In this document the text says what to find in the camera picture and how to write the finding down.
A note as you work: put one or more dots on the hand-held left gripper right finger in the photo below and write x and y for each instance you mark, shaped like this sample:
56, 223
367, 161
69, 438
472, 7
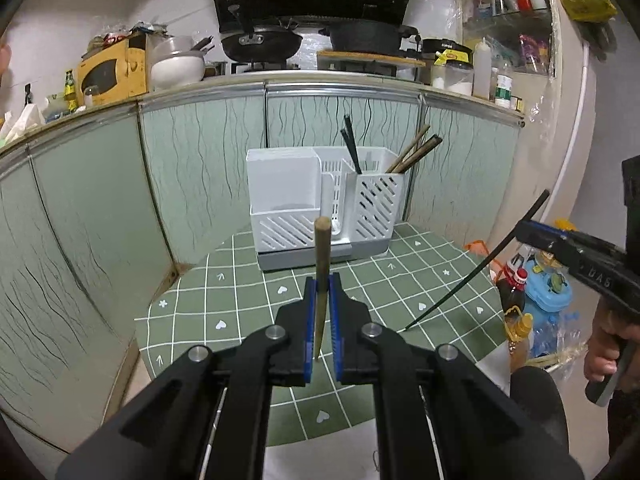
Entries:
336, 325

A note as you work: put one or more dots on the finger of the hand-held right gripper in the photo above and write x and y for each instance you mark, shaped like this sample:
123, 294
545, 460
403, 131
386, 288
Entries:
550, 250
547, 229

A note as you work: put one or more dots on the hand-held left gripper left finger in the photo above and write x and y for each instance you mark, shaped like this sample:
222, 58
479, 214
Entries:
310, 320

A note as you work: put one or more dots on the wooden chopstick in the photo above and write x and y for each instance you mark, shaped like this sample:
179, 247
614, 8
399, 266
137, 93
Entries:
410, 146
416, 156
322, 260

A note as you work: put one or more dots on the white plastic utensil holder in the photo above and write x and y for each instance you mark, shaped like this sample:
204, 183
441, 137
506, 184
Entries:
280, 185

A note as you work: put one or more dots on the person's right hand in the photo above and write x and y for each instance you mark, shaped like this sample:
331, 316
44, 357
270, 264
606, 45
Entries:
602, 355

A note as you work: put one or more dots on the blue plastic container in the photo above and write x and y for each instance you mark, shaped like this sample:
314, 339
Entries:
547, 292

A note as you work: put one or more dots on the dark sauce bottle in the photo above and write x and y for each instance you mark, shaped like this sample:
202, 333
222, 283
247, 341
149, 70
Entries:
515, 290

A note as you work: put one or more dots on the orange mesh bag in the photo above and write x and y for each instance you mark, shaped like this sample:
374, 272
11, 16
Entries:
477, 249

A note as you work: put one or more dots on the clear plastic bag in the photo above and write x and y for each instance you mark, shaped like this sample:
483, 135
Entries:
555, 335

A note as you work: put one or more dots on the yellow oil bottle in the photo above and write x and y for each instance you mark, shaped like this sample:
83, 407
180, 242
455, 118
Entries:
520, 330

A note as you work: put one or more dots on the green checked tablecloth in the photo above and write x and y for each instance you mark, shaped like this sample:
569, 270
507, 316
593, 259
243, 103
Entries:
225, 300

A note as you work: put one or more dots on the green patterned cabinet door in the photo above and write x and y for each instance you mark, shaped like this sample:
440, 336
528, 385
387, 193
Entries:
25, 310
200, 170
310, 120
465, 175
100, 210

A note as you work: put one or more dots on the white bottle with green label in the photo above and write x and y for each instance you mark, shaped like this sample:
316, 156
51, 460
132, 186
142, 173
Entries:
504, 91

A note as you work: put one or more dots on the dark grey round object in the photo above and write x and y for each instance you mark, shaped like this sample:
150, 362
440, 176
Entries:
540, 410

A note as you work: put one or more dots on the white squeeze bottle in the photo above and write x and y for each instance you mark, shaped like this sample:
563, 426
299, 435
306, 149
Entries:
482, 70

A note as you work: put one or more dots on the clear jar of white powder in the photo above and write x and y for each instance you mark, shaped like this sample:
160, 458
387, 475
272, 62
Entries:
452, 82

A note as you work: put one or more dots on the black electric cooker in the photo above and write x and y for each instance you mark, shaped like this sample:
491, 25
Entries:
445, 46

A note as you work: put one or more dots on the round wooden board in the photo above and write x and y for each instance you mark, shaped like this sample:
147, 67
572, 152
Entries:
370, 57

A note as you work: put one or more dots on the gas stove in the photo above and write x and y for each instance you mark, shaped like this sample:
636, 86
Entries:
260, 66

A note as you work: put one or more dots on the black cooking pot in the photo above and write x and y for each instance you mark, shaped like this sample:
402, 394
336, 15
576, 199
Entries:
367, 37

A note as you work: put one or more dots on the black frying pan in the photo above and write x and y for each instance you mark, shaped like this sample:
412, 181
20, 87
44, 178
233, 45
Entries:
262, 45

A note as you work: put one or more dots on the white rice cooker pot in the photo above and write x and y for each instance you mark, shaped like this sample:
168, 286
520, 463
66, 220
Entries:
177, 67

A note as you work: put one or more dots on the yellow microwave oven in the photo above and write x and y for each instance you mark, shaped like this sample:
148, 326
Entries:
107, 77

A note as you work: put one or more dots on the green glass bottle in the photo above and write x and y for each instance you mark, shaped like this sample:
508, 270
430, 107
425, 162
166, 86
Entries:
70, 92

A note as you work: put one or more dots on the white plastic bag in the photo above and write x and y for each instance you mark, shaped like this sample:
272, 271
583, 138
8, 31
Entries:
22, 120

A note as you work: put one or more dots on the white wall pipe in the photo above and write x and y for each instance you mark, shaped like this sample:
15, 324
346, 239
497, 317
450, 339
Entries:
580, 110

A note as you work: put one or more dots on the wall shelf with bottles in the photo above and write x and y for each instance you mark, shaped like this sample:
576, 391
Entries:
505, 16

